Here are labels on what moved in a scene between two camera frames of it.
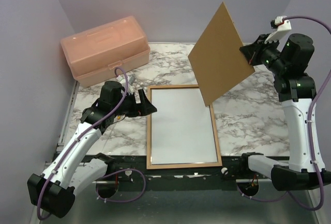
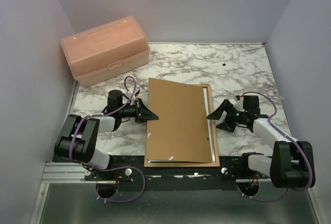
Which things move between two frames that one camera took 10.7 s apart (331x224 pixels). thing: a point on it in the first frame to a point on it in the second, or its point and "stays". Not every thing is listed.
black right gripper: [252, 51] to [226, 105]
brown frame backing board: [218, 63] to [180, 134]
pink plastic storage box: [94, 53] stays
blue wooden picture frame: [163, 166] stays
